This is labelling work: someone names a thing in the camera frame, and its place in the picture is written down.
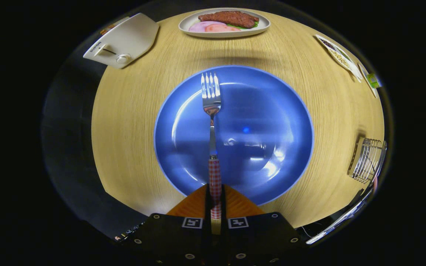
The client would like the white oval plate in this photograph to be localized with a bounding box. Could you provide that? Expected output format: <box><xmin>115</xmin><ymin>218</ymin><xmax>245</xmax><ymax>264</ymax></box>
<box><xmin>178</xmin><ymin>8</ymin><xmax>271</xmax><ymax>38</ymax></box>

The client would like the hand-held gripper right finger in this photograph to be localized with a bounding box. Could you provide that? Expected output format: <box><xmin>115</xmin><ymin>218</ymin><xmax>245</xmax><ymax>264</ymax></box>
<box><xmin>220</xmin><ymin>184</ymin><xmax>308</xmax><ymax>266</ymax></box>

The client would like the brown meat slice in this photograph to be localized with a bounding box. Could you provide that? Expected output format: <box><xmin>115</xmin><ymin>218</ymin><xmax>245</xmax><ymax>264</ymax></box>
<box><xmin>198</xmin><ymin>11</ymin><xmax>260</xmax><ymax>29</ymax></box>

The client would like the blue plate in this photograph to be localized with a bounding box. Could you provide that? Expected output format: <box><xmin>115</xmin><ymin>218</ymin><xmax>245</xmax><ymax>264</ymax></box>
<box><xmin>154</xmin><ymin>65</ymin><xmax>314</xmax><ymax>206</ymax></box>

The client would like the white toaster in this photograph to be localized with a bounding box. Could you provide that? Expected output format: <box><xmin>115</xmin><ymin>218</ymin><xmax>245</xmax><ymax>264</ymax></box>
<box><xmin>83</xmin><ymin>13</ymin><xmax>160</xmax><ymax>69</ymax></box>

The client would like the pale pink ham slice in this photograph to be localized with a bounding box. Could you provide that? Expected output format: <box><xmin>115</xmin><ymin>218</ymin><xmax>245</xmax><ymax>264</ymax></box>
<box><xmin>189</xmin><ymin>21</ymin><xmax>225</xmax><ymax>33</ymax></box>

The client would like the white divided tray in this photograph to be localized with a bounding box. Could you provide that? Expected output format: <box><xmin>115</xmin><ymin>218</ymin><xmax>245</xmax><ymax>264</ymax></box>
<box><xmin>315</xmin><ymin>34</ymin><xmax>364</xmax><ymax>82</ymax></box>

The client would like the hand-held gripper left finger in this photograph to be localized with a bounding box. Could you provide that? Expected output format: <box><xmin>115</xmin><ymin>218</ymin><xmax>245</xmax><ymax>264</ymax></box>
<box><xmin>126</xmin><ymin>184</ymin><xmax>213</xmax><ymax>266</ymax></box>

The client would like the green metal can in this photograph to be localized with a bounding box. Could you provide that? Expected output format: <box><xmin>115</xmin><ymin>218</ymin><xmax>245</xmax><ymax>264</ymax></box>
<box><xmin>366</xmin><ymin>72</ymin><xmax>383</xmax><ymax>89</ymax></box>

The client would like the salmon pink ham slice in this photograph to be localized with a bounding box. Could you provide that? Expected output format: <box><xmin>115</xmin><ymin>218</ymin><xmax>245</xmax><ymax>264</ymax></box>
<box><xmin>205</xmin><ymin>24</ymin><xmax>241</xmax><ymax>33</ymax></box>

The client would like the small white rectangular dish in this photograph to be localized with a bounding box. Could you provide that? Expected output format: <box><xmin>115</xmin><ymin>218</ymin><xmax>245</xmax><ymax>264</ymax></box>
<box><xmin>357</xmin><ymin>62</ymin><xmax>379</xmax><ymax>99</ymax></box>

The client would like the fork with red checkered handle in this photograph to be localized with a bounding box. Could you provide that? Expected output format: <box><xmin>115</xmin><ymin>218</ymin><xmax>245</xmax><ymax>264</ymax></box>
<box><xmin>201</xmin><ymin>72</ymin><xmax>222</xmax><ymax>220</ymax></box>

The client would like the green lettuce leaf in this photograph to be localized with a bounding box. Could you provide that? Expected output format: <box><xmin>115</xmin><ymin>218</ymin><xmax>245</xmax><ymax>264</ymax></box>
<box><xmin>228</xmin><ymin>20</ymin><xmax>260</xmax><ymax>30</ymax></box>

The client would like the pile of yellow soybeans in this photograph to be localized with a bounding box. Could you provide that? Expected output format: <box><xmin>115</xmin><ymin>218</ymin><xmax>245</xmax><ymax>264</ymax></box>
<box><xmin>331</xmin><ymin>50</ymin><xmax>350</xmax><ymax>69</ymax></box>

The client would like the metal cutlery basket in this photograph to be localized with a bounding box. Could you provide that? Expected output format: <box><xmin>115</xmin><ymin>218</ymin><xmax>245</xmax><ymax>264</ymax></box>
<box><xmin>347</xmin><ymin>137</ymin><xmax>388</xmax><ymax>184</ymax></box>

